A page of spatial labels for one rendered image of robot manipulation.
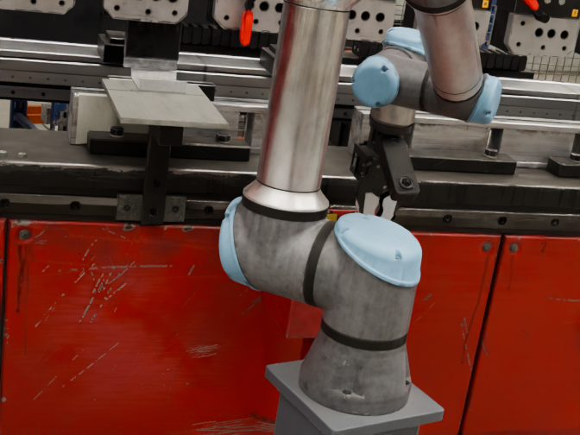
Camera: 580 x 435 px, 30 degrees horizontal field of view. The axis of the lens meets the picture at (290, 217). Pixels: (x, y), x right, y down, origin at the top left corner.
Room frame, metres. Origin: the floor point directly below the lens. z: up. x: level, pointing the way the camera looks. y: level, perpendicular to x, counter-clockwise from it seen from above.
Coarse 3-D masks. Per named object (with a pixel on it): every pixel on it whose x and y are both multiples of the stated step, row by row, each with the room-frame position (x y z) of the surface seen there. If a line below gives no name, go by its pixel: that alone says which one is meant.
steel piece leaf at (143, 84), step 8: (136, 80) 1.95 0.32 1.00; (144, 80) 1.89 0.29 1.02; (152, 80) 1.89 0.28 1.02; (160, 80) 1.90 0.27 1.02; (168, 80) 1.90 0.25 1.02; (176, 80) 2.00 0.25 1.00; (144, 88) 1.89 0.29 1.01; (152, 88) 1.89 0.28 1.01; (160, 88) 1.90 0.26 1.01; (168, 88) 1.90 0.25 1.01; (176, 88) 1.91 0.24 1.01; (184, 88) 1.91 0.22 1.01
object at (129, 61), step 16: (128, 32) 1.96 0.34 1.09; (144, 32) 1.97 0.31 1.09; (160, 32) 1.98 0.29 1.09; (176, 32) 1.99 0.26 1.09; (128, 48) 1.96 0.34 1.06; (144, 48) 1.97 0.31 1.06; (160, 48) 1.98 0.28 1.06; (176, 48) 1.99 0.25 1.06; (128, 64) 1.97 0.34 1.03; (144, 64) 1.98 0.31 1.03; (160, 64) 1.99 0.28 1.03; (176, 64) 2.00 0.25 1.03
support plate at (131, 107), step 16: (112, 80) 1.93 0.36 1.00; (128, 80) 1.95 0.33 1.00; (112, 96) 1.82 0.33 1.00; (128, 96) 1.83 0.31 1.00; (144, 96) 1.85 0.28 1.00; (160, 96) 1.87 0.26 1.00; (176, 96) 1.88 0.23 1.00; (192, 96) 1.90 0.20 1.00; (128, 112) 1.72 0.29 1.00; (144, 112) 1.74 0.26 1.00; (160, 112) 1.75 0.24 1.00; (176, 112) 1.77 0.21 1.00; (192, 112) 1.79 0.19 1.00; (208, 112) 1.80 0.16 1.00; (208, 128) 1.74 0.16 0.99; (224, 128) 1.74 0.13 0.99
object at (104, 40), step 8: (112, 32) 2.21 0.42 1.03; (120, 32) 2.22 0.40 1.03; (104, 40) 2.18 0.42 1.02; (112, 40) 2.15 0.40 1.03; (120, 40) 2.16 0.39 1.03; (104, 48) 2.14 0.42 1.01; (112, 48) 2.14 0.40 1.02; (120, 48) 2.15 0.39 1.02; (104, 56) 2.14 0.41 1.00; (112, 56) 2.14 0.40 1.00; (120, 56) 2.15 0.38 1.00
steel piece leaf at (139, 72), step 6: (132, 72) 1.98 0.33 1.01; (138, 72) 1.98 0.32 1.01; (144, 72) 1.99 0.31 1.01; (150, 72) 1.99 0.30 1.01; (156, 72) 1.99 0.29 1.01; (162, 72) 2.00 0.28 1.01; (168, 72) 2.00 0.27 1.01; (174, 72) 2.01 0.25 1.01; (150, 78) 1.99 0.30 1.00; (156, 78) 1.99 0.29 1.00; (162, 78) 2.00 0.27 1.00; (168, 78) 2.00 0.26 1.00; (174, 78) 2.00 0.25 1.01
